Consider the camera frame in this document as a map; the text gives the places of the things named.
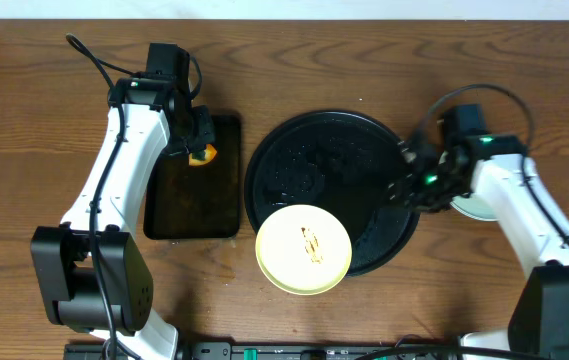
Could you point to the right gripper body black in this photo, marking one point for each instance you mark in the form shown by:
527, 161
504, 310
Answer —
431, 190

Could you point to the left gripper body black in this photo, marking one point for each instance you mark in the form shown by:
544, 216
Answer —
196, 138

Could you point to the green and yellow sponge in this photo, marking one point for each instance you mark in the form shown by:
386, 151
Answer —
202, 157

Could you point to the mint green plate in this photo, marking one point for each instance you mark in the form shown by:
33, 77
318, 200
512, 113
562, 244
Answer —
471, 206

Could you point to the yellow plate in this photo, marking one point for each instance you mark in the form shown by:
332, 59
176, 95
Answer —
303, 250

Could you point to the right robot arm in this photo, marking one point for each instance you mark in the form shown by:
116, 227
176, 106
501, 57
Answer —
497, 170

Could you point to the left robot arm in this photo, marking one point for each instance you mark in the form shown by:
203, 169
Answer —
91, 275

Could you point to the black rectangular water tray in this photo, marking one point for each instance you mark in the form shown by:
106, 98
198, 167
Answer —
189, 202

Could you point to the round black tray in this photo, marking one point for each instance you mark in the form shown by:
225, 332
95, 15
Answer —
342, 162

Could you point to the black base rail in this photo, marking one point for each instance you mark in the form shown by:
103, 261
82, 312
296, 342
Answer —
227, 351

